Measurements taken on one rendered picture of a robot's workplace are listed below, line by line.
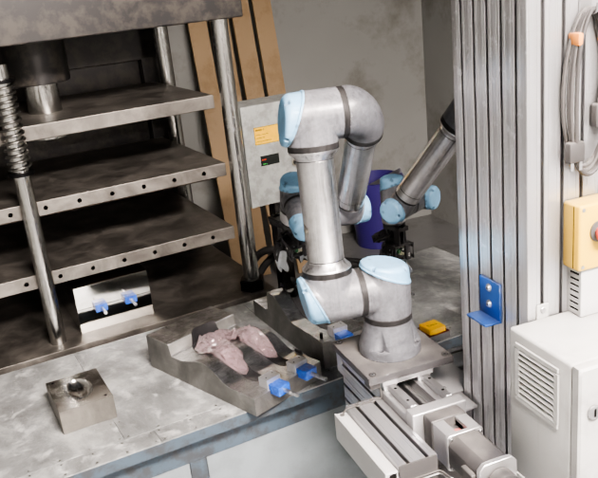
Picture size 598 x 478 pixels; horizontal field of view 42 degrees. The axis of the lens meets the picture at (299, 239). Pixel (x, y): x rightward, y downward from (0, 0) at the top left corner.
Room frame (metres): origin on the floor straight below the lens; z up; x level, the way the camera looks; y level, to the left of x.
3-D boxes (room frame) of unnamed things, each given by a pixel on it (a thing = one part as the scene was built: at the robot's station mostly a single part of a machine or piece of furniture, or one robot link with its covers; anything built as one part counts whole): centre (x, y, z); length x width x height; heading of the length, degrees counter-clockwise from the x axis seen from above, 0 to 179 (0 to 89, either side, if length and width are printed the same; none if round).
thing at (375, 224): (5.39, -0.61, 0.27); 0.46 x 0.43 x 0.54; 109
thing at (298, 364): (1.95, 0.01, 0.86); 0.13 x 0.05 x 0.05; 43
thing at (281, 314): (2.34, -0.04, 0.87); 0.50 x 0.26 x 0.14; 26
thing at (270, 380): (1.88, 0.09, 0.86); 0.13 x 0.05 x 0.05; 43
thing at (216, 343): (2.11, 0.23, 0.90); 0.26 x 0.18 x 0.08; 43
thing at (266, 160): (3.07, 0.07, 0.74); 0.30 x 0.22 x 1.47; 116
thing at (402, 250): (2.32, -0.31, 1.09); 0.09 x 0.08 x 0.12; 26
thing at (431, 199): (2.25, -0.37, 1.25); 0.11 x 0.11 x 0.08; 50
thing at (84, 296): (2.82, 0.80, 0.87); 0.50 x 0.27 x 0.17; 26
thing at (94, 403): (1.97, 0.67, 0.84); 0.20 x 0.15 x 0.07; 26
